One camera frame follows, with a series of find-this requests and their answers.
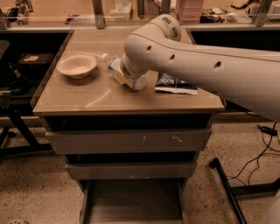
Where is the blue snack bag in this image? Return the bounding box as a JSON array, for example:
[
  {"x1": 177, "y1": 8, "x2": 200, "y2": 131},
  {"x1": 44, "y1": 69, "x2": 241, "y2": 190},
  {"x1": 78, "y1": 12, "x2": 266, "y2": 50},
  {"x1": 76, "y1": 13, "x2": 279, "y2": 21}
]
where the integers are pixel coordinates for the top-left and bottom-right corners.
[{"x1": 155, "y1": 73, "x2": 198, "y2": 95}]

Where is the grey drawer cabinet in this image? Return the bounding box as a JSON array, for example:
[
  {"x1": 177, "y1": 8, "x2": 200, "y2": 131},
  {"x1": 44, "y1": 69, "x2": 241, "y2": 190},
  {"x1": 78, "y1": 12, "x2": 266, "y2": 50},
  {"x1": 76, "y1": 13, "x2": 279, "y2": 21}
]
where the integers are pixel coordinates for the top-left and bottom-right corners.
[{"x1": 30, "y1": 26, "x2": 228, "y2": 224}]

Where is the white bowl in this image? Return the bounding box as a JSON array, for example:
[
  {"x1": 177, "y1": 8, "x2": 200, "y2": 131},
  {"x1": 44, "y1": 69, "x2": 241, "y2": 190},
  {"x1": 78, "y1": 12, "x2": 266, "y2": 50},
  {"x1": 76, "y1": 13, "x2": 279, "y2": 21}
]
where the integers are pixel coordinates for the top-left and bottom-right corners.
[{"x1": 56, "y1": 53, "x2": 97, "y2": 79}]

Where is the black stand leg right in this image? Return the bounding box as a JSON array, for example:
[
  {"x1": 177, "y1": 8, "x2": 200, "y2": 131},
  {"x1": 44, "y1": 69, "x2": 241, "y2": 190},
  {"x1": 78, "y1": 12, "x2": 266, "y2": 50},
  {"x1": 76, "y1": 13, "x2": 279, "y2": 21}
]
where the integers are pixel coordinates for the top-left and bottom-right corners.
[{"x1": 209, "y1": 157, "x2": 280, "y2": 224}]

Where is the black power adapter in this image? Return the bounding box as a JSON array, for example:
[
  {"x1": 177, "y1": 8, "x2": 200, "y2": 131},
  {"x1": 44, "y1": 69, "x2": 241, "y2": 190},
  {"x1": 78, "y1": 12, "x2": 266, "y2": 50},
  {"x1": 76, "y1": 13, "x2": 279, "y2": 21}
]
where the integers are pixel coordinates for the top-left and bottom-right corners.
[{"x1": 257, "y1": 125, "x2": 277, "y2": 137}]

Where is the dark box on shelf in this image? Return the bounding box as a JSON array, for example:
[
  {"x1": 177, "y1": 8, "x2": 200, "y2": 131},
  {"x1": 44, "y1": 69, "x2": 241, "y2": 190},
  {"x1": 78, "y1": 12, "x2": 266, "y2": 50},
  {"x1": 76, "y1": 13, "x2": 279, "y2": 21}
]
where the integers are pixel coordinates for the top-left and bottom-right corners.
[{"x1": 18, "y1": 52, "x2": 54, "y2": 67}]

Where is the pink plastic crate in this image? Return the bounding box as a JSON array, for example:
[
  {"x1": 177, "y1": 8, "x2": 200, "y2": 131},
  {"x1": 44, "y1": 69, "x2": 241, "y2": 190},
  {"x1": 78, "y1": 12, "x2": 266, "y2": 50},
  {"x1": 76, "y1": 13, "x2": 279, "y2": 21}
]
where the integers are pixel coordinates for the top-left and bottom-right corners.
[{"x1": 175, "y1": 0, "x2": 204, "y2": 25}]

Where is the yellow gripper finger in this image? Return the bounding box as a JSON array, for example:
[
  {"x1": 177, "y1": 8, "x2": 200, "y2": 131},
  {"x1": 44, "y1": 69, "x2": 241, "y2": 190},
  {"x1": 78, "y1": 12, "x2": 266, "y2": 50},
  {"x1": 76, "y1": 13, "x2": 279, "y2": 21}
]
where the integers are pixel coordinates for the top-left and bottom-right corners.
[{"x1": 115, "y1": 71, "x2": 127, "y2": 85}]

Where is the middle grey drawer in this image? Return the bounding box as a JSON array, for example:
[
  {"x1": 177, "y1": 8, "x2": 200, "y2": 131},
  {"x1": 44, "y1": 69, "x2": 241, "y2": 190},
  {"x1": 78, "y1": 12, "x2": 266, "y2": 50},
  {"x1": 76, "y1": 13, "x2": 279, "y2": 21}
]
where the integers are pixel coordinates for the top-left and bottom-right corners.
[{"x1": 66, "y1": 162, "x2": 196, "y2": 180}]

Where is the black floor cable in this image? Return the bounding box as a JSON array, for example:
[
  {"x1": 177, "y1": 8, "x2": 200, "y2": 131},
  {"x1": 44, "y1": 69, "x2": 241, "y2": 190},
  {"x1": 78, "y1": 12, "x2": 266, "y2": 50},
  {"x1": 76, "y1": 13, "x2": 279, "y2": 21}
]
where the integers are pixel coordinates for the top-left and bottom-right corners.
[{"x1": 226, "y1": 121, "x2": 280, "y2": 186}]

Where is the black table frame left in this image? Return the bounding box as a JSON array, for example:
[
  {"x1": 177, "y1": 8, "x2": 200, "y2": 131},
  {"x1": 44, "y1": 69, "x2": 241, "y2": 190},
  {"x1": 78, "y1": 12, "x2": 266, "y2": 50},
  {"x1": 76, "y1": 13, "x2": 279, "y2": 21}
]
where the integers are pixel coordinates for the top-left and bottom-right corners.
[{"x1": 0, "y1": 90, "x2": 53, "y2": 157}]

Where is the bottom open grey drawer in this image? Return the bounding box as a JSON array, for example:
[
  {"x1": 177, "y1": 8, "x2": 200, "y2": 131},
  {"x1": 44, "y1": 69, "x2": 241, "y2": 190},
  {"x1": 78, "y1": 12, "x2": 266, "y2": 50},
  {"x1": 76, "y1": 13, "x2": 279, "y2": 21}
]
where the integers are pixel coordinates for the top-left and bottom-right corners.
[{"x1": 79, "y1": 179, "x2": 188, "y2": 224}]

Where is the clear blue plastic bottle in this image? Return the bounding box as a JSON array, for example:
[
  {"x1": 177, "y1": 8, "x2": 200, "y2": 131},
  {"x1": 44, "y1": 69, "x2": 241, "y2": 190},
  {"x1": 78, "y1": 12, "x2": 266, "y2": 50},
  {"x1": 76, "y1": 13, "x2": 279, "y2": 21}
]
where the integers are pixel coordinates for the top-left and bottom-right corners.
[{"x1": 101, "y1": 53, "x2": 147, "y2": 91}]

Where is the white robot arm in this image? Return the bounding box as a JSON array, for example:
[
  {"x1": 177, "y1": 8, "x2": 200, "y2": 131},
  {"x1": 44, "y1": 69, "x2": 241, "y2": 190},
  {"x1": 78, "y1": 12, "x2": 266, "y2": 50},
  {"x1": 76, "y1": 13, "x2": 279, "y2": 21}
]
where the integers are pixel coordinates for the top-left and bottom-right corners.
[{"x1": 120, "y1": 14, "x2": 280, "y2": 122}]

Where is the top grey drawer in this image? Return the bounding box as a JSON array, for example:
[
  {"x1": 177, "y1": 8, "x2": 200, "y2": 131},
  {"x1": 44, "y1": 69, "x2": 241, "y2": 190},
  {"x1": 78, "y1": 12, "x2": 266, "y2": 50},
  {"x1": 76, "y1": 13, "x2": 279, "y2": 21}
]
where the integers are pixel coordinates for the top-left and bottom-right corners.
[{"x1": 45, "y1": 129, "x2": 212, "y2": 154}]

